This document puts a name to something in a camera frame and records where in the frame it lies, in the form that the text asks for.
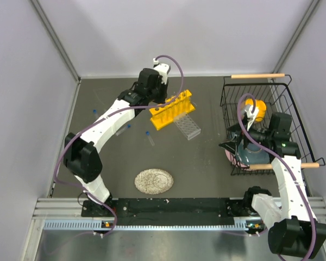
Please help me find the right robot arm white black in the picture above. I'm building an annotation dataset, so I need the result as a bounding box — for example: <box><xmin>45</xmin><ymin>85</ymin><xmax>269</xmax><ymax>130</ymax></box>
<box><xmin>220</xmin><ymin>108</ymin><xmax>326</xmax><ymax>260</ymax></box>

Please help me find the clear acrylic tube rack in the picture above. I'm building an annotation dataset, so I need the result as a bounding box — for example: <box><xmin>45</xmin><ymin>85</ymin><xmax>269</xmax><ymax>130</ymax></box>
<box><xmin>173</xmin><ymin>113</ymin><xmax>201</xmax><ymax>140</ymax></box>

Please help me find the speckled ceramic plate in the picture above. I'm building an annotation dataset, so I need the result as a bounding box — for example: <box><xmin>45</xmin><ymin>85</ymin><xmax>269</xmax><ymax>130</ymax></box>
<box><xmin>134</xmin><ymin>169</ymin><xmax>174</xmax><ymax>195</ymax></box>

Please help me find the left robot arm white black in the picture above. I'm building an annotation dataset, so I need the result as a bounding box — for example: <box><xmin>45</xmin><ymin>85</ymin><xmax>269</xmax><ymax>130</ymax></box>
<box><xmin>63</xmin><ymin>64</ymin><xmax>170</xmax><ymax>216</ymax></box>

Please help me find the yellow test tube rack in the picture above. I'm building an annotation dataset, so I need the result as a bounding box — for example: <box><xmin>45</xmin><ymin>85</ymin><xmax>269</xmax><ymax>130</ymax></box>
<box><xmin>149</xmin><ymin>89</ymin><xmax>196</xmax><ymax>131</ymax></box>

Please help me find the pink plate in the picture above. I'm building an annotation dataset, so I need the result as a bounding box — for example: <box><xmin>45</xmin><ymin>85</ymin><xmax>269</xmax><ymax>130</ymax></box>
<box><xmin>225</xmin><ymin>150</ymin><xmax>250</xmax><ymax>171</ymax></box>

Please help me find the black wire basket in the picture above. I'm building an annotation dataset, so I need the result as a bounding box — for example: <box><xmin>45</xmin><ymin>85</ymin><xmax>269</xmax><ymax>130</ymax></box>
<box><xmin>220</xmin><ymin>77</ymin><xmax>325</xmax><ymax>176</ymax></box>

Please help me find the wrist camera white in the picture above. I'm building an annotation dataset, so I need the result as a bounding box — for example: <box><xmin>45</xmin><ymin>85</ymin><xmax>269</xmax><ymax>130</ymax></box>
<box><xmin>242</xmin><ymin>104</ymin><xmax>259</xmax><ymax>130</ymax></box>
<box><xmin>153</xmin><ymin>58</ymin><xmax>171</xmax><ymax>85</ymax></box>

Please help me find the blue ceramic plate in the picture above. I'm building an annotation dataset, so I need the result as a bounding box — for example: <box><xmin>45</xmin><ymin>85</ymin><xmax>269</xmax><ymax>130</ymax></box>
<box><xmin>235</xmin><ymin>141</ymin><xmax>269</xmax><ymax>165</ymax></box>

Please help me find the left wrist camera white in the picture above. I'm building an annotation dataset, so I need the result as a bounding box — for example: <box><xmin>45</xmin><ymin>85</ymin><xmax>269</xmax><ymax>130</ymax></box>
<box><xmin>153</xmin><ymin>58</ymin><xmax>171</xmax><ymax>85</ymax></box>

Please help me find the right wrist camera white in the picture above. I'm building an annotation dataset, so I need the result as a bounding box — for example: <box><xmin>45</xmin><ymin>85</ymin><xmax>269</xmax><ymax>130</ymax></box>
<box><xmin>242</xmin><ymin>104</ymin><xmax>259</xmax><ymax>130</ymax></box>

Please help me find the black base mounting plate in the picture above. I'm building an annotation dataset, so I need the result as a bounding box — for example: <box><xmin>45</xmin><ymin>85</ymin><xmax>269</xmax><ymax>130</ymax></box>
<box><xmin>81</xmin><ymin>197</ymin><xmax>250</xmax><ymax>225</ymax></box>

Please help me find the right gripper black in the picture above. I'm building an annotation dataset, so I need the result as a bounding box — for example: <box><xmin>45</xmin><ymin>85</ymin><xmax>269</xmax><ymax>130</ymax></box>
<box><xmin>218</xmin><ymin>116</ymin><xmax>273</xmax><ymax>154</ymax></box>

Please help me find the grey cable duct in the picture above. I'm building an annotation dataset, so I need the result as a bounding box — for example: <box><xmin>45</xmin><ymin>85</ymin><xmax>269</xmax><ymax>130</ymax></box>
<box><xmin>43</xmin><ymin>217</ymin><xmax>261</xmax><ymax>231</ymax></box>

